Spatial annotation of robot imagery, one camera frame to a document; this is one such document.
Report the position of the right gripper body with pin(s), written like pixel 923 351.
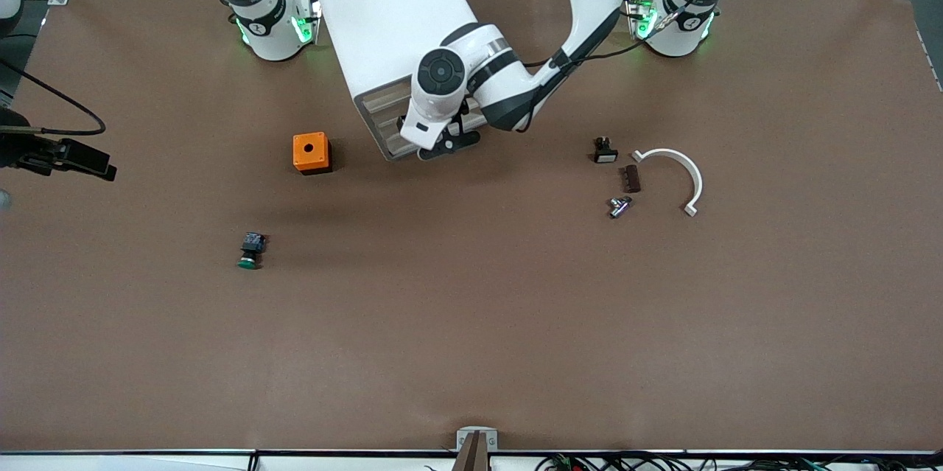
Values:
pixel 16 149

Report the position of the white plastic drawer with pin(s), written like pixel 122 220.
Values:
pixel 389 132
pixel 387 113
pixel 398 148
pixel 379 97

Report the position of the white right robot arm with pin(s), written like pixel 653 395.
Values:
pixel 258 36

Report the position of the white drawer cabinet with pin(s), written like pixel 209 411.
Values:
pixel 383 7

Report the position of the green push button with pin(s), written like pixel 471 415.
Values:
pixel 250 261

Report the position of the orange box with hole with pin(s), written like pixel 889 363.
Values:
pixel 300 143

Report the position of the chrome pipe fitting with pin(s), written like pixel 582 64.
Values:
pixel 619 208

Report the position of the dark brown terminal block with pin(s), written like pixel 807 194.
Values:
pixel 631 178

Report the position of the black rectangular switch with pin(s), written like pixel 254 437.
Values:
pixel 605 155

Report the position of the grey metal bracket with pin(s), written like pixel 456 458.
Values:
pixel 461 440

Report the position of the brown post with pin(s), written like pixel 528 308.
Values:
pixel 471 460

